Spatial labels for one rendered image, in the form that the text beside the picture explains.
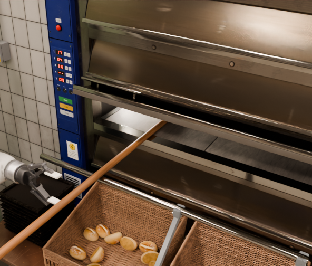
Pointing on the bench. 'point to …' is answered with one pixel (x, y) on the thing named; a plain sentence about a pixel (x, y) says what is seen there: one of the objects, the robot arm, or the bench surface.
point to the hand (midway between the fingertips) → (58, 190)
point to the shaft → (67, 199)
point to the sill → (221, 163)
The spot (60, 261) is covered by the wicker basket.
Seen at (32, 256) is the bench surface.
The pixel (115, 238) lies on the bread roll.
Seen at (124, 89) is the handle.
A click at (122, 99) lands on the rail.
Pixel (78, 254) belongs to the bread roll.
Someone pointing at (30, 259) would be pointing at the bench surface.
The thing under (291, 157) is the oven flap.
